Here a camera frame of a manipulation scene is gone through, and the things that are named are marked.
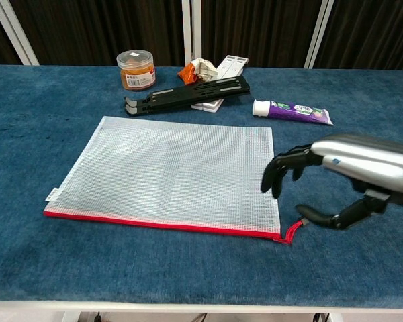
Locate clear jar orange contents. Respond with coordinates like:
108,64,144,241
116,49,157,91

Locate silver zip pouch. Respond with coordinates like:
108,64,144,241
42,115,306,245

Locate black folding laptop stand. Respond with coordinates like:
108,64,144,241
123,75,251,117

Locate purple toothpaste tube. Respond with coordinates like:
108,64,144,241
252,98,334,127

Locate crumpled orange snack wrapper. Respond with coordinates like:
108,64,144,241
177,57,220,85

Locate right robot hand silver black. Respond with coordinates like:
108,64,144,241
260,133,403,232

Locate white frame post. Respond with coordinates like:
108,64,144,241
182,0,203,67
0,0,40,66
304,0,335,70

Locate blue table mat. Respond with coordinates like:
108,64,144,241
0,64,403,309

